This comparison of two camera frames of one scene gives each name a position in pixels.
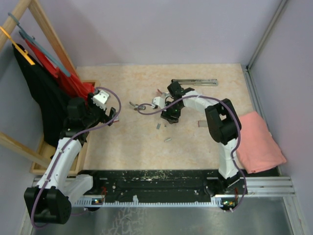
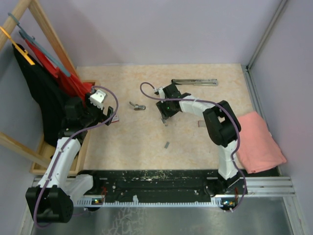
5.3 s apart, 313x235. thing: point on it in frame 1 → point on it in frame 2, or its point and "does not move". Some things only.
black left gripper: (104, 118) does not move
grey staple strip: (167, 139) → (167, 145)
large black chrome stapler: (206, 82) does not move
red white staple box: (202, 124) does not move
